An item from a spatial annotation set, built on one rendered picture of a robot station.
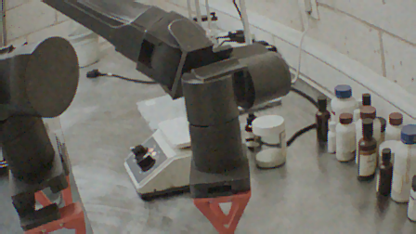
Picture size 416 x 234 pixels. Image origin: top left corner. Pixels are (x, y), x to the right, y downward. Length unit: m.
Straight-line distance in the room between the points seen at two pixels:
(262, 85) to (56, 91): 0.38
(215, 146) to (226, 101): 0.05
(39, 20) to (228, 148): 2.78
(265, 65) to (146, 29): 0.14
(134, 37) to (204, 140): 0.15
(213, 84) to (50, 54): 0.34
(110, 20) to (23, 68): 0.41
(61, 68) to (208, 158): 0.36
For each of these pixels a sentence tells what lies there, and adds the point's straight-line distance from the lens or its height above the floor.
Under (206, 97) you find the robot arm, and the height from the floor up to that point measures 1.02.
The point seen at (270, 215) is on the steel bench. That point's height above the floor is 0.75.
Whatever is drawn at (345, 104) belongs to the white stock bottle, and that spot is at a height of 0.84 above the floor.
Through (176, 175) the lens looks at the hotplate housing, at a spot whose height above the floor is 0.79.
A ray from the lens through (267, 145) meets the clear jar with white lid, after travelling 1.14.
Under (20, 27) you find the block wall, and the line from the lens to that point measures 3.44.
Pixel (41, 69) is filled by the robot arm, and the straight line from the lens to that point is 0.39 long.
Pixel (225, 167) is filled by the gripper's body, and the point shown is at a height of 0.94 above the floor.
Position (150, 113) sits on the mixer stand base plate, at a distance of 1.49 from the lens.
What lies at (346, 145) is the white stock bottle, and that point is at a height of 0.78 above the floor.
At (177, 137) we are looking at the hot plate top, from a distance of 1.12.
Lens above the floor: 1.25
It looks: 20 degrees down
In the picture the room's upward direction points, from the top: 8 degrees counter-clockwise
